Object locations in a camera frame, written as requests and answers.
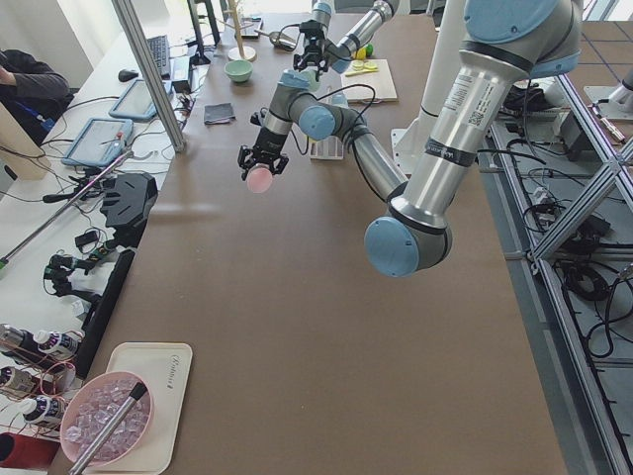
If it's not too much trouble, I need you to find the white wire cup rack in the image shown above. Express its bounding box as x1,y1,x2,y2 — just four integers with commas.
308,82,350,161

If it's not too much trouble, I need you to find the black keyboard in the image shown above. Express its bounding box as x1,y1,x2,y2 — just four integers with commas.
146,35,171,79

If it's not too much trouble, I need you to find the light blue plastic cup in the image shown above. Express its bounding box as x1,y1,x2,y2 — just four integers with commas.
330,92,348,108

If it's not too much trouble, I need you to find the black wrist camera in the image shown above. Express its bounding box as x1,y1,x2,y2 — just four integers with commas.
300,19,325,35

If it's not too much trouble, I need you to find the metal scoop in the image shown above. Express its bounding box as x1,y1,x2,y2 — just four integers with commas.
255,29,297,51

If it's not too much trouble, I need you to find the seated person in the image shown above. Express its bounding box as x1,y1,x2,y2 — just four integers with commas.
1,49,74,145

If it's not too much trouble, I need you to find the grey folded cloth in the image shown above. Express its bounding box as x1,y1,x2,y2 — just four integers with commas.
204,103,235,125

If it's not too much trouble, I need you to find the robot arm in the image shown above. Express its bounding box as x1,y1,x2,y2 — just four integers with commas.
293,0,400,79
237,1,583,277

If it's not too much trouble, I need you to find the pink plastic cup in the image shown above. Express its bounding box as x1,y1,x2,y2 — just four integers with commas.
245,166,273,194

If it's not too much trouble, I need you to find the beige plastic tray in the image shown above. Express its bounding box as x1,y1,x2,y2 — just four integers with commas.
85,342,193,474

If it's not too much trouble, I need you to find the aluminium frame post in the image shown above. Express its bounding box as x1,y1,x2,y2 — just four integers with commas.
112,0,186,153

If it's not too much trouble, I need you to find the metal rod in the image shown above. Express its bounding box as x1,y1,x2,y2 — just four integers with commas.
1,146,134,269

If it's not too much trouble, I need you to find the green plastic cup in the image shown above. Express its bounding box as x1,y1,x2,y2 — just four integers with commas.
301,69,318,89

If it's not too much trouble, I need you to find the blue teach pendant tablet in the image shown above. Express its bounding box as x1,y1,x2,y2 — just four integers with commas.
61,118,134,167

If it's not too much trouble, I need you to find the pink bowl of ice cubes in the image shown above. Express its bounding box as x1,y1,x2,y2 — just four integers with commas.
59,371,153,467

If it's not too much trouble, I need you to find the black plastic housing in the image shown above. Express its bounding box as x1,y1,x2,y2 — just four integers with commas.
100,172,158,247

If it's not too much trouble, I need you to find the green ceramic bowl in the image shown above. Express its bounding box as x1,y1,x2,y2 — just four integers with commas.
224,59,253,83

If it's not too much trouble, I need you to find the black computer mouse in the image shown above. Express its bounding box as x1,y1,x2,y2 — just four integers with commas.
118,69,138,83

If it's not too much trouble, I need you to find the wooden cutting board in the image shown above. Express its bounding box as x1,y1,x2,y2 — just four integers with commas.
340,59,398,103

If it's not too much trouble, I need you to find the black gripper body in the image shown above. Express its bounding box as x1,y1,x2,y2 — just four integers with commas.
250,111,292,163
301,30,325,62

